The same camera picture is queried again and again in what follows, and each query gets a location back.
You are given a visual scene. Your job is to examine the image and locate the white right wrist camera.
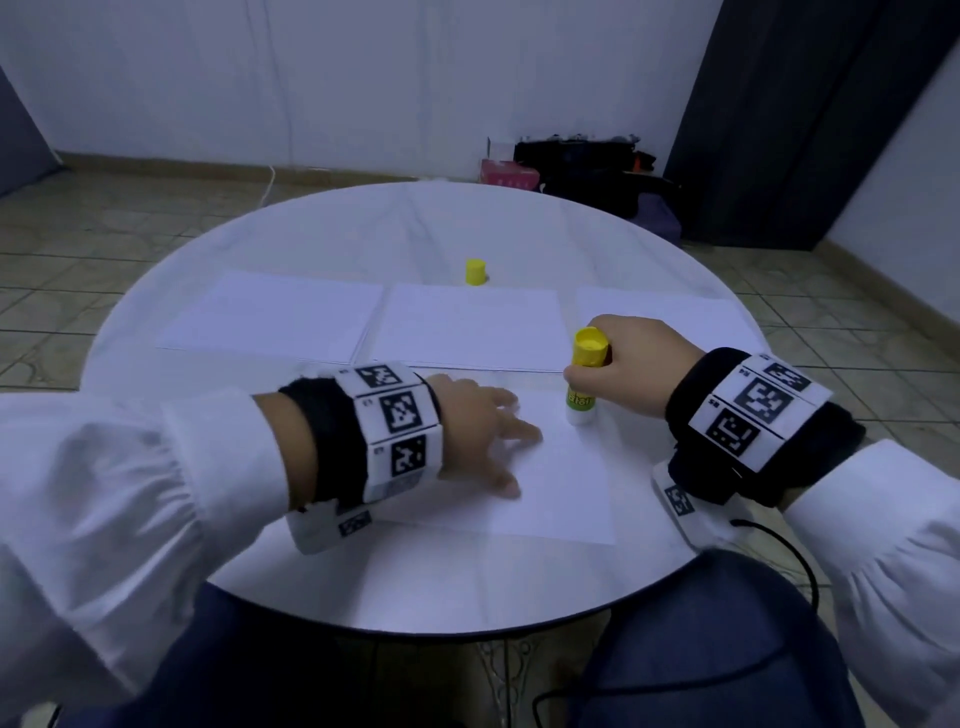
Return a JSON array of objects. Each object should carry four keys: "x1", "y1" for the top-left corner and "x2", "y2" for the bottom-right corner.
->
[{"x1": 651, "y1": 457, "x2": 747, "y2": 549}]

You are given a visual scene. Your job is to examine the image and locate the person's right forearm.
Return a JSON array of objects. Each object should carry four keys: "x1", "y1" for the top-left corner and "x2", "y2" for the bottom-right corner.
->
[{"x1": 784, "y1": 435, "x2": 960, "y2": 728}]

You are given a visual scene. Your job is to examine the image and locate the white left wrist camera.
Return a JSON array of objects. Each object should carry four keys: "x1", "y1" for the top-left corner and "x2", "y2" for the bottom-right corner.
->
[{"x1": 288, "y1": 495, "x2": 384, "y2": 554}]

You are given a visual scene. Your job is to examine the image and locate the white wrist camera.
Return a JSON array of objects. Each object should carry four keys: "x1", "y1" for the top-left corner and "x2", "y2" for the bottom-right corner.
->
[
  {"x1": 288, "y1": 495, "x2": 384, "y2": 554},
  {"x1": 651, "y1": 457, "x2": 747, "y2": 549}
]

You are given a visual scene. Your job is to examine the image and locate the blue suitcase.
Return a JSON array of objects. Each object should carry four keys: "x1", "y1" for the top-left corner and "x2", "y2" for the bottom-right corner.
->
[{"x1": 630, "y1": 192, "x2": 686, "y2": 245}]

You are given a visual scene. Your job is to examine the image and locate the black wristband with markers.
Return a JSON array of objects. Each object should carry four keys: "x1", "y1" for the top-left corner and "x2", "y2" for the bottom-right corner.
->
[
  {"x1": 277, "y1": 361, "x2": 447, "y2": 512},
  {"x1": 664, "y1": 348, "x2": 869, "y2": 507}
]

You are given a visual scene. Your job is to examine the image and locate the person's right hand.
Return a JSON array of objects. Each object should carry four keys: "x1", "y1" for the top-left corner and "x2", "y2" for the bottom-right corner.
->
[{"x1": 567, "y1": 313, "x2": 707, "y2": 420}]

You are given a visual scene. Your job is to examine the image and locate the black bag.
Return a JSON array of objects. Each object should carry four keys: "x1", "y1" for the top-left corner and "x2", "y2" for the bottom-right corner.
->
[{"x1": 514, "y1": 135, "x2": 669, "y2": 212}]

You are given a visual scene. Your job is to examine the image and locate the person's left hand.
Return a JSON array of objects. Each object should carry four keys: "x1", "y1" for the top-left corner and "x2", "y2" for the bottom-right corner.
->
[{"x1": 426, "y1": 373, "x2": 543, "y2": 501}]

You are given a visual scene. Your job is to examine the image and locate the black right camera cable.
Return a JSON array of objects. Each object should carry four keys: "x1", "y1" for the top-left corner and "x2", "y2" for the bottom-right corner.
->
[{"x1": 532, "y1": 517, "x2": 824, "y2": 728}]

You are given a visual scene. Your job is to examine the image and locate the white paper stack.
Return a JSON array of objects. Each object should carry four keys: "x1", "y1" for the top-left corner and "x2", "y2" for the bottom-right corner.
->
[
  {"x1": 577, "y1": 288, "x2": 770, "y2": 359},
  {"x1": 154, "y1": 270, "x2": 389, "y2": 363}
]

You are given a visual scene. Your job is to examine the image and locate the person's legs in blue jeans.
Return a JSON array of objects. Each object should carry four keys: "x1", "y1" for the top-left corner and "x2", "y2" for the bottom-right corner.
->
[{"x1": 60, "y1": 547, "x2": 869, "y2": 728}]

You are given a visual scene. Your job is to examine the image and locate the black left wristband with markers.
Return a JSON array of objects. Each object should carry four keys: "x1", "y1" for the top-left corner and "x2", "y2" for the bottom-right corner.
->
[{"x1": 277, "y1": 361, "x2": 447, "y2": 512}]

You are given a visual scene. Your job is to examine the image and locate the yellow glue stick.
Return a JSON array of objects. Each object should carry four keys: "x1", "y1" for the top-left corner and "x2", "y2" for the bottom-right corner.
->
[{"x1": 564, "y1": 327, "x2": 614, "y2": 428}]

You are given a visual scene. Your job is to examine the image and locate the white wall cable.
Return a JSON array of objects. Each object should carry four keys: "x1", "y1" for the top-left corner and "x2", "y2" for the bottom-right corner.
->
[{"x1": 255, "y1": 0, "x2": 294, "y2": 212}]

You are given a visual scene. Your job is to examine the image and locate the single white paper sheet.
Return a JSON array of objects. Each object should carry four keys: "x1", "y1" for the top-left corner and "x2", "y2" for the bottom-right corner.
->
[
  {"x1": 375, "y1": 382, "x2": 618, "y2": 546},
  {"x1": 367, "y1": 282, "x2": 575, "y2": 374}
]

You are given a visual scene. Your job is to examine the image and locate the black wardrobe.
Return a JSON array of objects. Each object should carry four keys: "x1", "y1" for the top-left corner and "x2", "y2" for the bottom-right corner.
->
[{"x1": 664, "y1": 0, "x2": 960, "y2": 251}]

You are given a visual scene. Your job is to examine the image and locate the person's left forearm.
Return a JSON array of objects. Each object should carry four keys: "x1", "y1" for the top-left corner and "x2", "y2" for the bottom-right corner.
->
[{"x1": 0, "y1": 387, "x2": 320, "y2": 707}]

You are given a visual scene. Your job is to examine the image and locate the black right wristband with markers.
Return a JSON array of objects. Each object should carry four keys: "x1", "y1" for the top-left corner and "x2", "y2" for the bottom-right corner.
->
[{"x1": 664, "y1": 348, "x2": 869, "y2": 507}]

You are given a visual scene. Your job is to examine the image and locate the grey door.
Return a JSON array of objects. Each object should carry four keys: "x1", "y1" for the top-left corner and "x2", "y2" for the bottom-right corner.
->
[{"x1": 0, "y1": 67, "x2": 65, "y2": 197}]

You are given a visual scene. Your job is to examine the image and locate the pink box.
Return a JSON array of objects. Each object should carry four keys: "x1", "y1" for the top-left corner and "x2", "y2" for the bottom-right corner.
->
[{"x1": 481, "y1": 157, "x2": 542, "y2": 192}]

